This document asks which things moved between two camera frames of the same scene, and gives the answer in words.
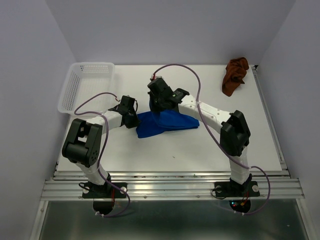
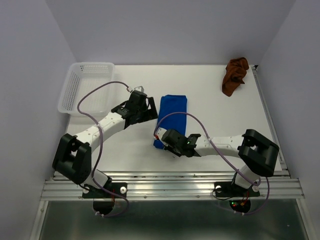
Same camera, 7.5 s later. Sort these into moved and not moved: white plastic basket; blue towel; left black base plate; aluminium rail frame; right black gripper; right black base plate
Moved: right black gripper; blue towel
Not moved: left black base plate; aluminium rail frame; white plastic basket; right black base plate
